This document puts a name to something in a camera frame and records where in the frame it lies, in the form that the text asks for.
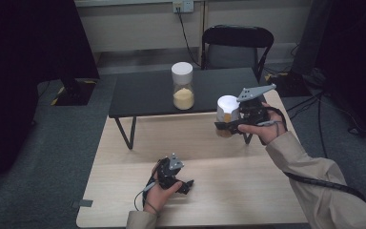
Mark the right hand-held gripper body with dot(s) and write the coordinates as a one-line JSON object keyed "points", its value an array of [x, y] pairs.
{"points": [[252, 108]]}

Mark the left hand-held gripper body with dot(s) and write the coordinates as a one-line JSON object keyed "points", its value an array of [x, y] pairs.
{"points": [[168, 171]]}

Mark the white cup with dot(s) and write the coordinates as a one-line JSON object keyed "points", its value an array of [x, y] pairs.
{"points": [[228, 106]]}

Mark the person's left hand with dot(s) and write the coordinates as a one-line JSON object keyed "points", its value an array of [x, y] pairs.
{"points": [[158, 197]]}

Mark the person's right hand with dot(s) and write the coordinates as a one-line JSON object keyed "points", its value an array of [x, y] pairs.
{"points": [[271, 132]]}

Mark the black stand base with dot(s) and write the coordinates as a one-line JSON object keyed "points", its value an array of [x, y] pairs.
{"points": [[290, 84], [76, 93]]}

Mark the glass jar of yellow powder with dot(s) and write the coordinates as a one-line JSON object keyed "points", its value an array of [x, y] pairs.
{"points": [[183, 95]]}

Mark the black folding chair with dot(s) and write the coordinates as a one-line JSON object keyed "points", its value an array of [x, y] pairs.
{"points": [[235, 38]]}

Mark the black metal shelf table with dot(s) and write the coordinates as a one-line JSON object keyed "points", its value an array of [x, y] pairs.
{"points": [[152, 92]]}

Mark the grey tape piece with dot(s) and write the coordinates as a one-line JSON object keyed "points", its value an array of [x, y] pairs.
{"points": [[84, 203]]}

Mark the dark curtain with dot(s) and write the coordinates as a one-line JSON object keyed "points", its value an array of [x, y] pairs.
{"points": [[355, 57]]}

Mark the black curtain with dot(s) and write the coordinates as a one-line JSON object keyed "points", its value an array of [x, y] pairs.
{"points": [[22, 63]]}

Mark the white wall socket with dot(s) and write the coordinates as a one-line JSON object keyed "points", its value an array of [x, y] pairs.
{"points": [[183, 5]]}

